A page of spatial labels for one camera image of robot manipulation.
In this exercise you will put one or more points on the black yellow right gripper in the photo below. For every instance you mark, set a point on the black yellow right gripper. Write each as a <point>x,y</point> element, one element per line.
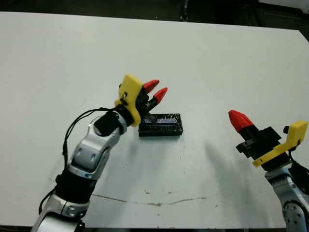
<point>270,149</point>

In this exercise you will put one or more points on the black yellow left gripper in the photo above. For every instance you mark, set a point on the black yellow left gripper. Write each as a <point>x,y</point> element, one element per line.
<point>129,96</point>

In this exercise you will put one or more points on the shiny black box lid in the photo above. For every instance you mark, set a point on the shiny black box lid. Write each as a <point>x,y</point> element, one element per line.
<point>166,125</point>

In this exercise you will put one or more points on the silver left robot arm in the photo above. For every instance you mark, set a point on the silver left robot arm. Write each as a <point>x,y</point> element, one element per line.
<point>91,149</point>

